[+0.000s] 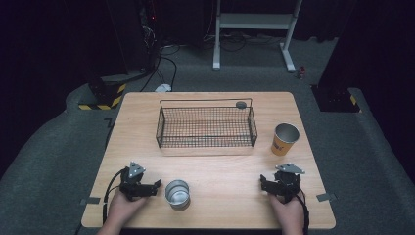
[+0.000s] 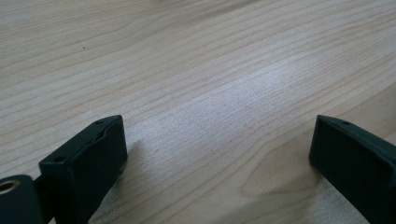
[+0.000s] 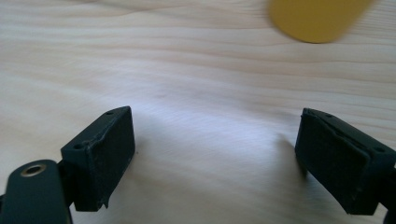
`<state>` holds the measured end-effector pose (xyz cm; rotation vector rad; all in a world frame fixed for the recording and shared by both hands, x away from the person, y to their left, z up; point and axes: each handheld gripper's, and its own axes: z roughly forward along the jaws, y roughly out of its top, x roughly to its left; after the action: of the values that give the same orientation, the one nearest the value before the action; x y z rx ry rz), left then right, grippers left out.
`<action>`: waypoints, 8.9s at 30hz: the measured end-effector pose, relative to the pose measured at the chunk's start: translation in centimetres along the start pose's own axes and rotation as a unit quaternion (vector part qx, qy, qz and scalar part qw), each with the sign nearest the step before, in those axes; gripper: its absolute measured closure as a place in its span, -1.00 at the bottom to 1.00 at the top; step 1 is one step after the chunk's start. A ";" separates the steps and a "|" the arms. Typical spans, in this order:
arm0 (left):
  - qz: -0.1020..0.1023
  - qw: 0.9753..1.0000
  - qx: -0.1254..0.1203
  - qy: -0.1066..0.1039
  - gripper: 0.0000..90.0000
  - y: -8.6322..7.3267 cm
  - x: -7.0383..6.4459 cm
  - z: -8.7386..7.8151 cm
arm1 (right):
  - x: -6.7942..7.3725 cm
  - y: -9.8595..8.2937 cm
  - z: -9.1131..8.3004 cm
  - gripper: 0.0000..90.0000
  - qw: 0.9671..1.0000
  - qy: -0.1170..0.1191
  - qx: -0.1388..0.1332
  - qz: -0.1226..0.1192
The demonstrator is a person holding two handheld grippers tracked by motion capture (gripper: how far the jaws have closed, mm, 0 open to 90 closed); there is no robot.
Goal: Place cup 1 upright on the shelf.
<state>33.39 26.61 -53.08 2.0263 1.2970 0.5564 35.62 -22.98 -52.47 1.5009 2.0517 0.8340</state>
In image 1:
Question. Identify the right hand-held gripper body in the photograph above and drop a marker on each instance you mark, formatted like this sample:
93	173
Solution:
287	182

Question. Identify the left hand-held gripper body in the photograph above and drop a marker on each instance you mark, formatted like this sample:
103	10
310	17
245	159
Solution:
132	182

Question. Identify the silver metal cup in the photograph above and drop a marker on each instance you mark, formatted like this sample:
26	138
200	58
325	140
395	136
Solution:
177	194

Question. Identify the orange paper cup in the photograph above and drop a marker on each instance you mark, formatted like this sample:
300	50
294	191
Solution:
283	140

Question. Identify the person's left hand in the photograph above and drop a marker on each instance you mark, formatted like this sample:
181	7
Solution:
122	207

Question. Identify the person's right hand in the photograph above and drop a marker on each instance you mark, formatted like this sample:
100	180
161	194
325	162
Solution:
288	212

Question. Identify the grey tape strip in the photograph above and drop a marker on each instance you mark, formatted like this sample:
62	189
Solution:
91	200
326	197

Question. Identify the round grey basket tag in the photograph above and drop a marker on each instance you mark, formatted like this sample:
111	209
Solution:
241	104

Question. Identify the black yellow striped stand base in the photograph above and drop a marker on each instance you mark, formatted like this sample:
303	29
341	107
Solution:
104	96

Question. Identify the white power adapter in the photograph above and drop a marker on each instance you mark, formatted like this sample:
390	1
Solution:
163	87

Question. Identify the black stand base yellow mark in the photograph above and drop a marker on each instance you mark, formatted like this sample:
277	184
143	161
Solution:
337	98

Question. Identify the small red object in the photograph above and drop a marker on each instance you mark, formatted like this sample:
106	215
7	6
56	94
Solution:
301	72

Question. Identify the dark equipment rack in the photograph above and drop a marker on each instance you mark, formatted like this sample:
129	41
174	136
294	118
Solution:
143	32

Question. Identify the white metal stand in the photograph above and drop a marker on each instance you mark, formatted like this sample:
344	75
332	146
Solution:
254	23

